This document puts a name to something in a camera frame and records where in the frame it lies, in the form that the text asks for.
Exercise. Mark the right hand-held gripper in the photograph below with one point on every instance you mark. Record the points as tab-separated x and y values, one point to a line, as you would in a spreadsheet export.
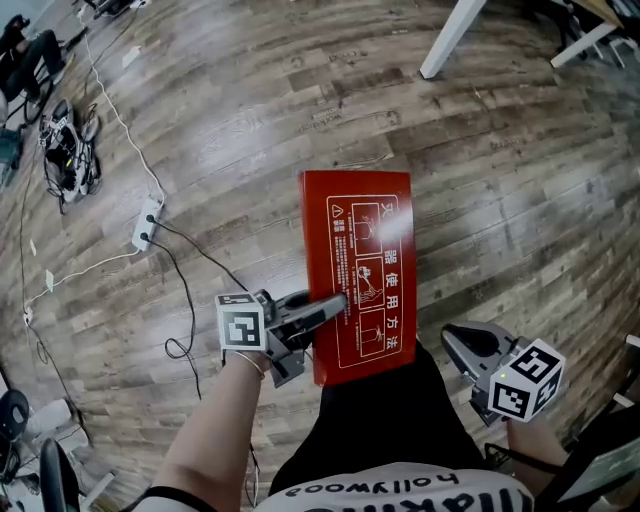
525	385

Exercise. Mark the person's white printed t-shirt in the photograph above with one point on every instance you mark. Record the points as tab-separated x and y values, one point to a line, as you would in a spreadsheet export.
480	487

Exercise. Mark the person's right forearm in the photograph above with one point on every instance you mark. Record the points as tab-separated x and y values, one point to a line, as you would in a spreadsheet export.
530	447

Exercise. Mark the red rectangular box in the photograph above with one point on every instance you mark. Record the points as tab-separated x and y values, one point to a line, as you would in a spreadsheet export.
320	225

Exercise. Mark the person's black trousers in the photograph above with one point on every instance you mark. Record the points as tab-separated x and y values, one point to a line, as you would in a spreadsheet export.
390	425

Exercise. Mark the person's left forearm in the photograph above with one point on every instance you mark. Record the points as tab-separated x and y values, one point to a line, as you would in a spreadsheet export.
215	430

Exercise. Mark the harness gear pile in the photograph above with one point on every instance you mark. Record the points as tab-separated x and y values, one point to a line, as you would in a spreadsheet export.
67	150

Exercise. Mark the white power strip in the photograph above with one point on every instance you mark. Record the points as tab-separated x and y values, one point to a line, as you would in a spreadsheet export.
147	225

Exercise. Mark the wooden top table white legs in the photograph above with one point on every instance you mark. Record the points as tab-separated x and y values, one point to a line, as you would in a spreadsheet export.
450	40

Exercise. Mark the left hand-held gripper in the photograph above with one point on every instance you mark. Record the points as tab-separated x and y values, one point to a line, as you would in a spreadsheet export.
240	322

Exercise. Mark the teal vacuum cleaner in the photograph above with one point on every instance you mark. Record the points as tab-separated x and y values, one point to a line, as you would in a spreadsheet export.
10	155

